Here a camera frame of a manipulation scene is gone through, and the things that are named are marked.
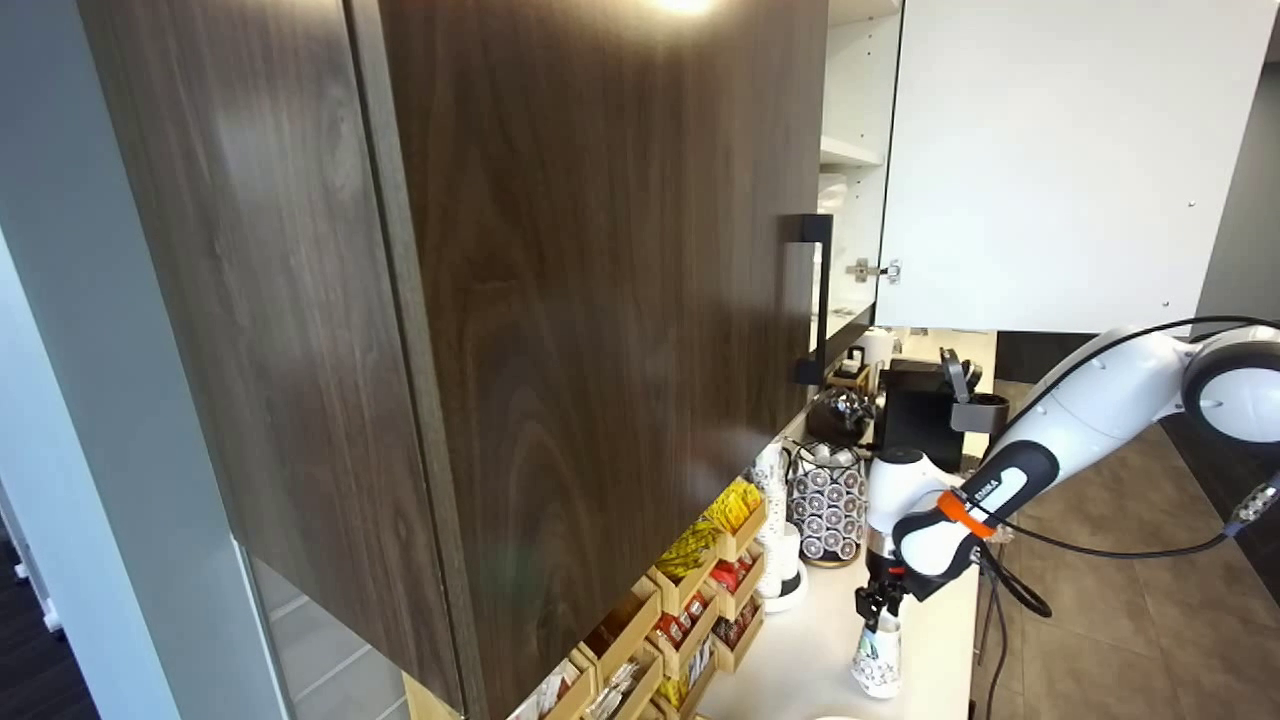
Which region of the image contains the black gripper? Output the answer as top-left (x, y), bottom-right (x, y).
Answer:
top-left (856, 550), bottom-right (925, 633)

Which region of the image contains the printed paper cup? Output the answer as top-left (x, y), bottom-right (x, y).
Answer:
top-left (851, 606), bottom-right (904, 705)

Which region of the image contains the dark round pot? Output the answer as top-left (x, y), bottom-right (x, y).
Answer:
top-left (803, 384), bottom-right (881, 452)

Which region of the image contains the wooden tiered condiment organizer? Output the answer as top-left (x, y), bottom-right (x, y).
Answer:
top-left (512, 477), bottom-right (772, 720)

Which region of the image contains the black coffee machine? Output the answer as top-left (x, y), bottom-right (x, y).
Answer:
top-left (872, 344), bottom-right (1014, 472)

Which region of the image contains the dark wood cabinet door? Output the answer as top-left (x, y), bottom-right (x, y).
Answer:
top-left (375, 0), bottom-right (833, 720)

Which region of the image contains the white cabinet shelf unit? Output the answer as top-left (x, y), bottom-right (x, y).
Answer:
top-left (811, 0), bottom-right (909, 334)

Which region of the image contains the white cabinet door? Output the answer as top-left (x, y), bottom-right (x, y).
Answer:
top-left (872, 0), bottom-right (1280, 334)

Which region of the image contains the dark wood cabinet side panel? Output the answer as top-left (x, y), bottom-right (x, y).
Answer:
top-left (76, 0), bottom-right (469, 715)

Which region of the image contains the orange strap on arm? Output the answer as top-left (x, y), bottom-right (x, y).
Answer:
top-left (935, 489), bottom-right (1004, 543)

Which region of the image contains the black cabinet door handle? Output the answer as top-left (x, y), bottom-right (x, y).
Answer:
top-left (778, 210), bottom-right (839, 387)

